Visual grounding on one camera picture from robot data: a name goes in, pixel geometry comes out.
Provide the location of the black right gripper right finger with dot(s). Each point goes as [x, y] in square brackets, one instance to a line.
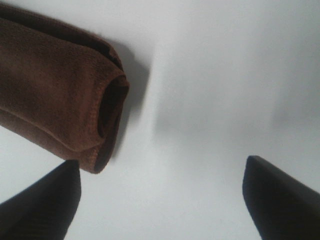
[281, 207]

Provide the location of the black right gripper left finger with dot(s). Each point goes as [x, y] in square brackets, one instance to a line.
[45, 209]

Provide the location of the brown towel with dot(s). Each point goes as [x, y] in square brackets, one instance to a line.
[61, 87]

